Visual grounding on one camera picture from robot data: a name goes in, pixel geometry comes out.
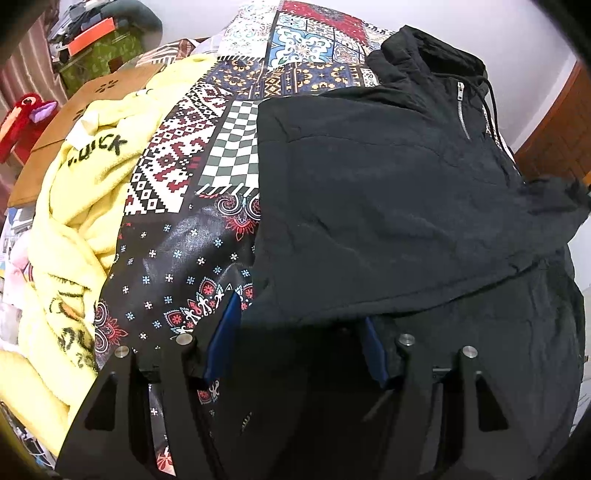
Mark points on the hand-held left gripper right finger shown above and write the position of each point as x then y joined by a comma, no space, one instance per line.
372,350

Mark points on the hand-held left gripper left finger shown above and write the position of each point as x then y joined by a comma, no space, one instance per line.
225,330

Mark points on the black hooded jacket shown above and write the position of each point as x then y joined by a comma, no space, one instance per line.
392,194

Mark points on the yellow fleece garment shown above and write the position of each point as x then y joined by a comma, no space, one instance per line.
69,240

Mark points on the patchwork printed blanket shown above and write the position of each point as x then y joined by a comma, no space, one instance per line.
184,152

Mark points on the brown wooden cabinet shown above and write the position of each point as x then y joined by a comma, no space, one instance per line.
561,134

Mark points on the red plush toy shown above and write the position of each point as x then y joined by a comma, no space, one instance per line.
27,120

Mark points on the green patterned box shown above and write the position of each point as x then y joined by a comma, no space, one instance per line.
99,60

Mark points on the striped curtain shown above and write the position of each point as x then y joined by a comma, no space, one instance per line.
23,78

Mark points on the orange box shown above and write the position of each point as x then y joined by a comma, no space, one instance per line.
90,34

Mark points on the grey cushion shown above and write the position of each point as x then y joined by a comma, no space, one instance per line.
141,16

